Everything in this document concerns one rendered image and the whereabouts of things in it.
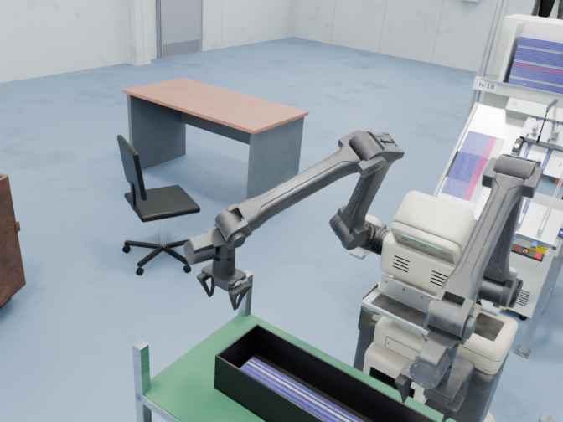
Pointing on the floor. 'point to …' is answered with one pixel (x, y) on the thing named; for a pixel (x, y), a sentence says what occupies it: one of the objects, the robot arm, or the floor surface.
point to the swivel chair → (153, 206)
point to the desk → (179, 105)
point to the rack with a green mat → (203, 350)
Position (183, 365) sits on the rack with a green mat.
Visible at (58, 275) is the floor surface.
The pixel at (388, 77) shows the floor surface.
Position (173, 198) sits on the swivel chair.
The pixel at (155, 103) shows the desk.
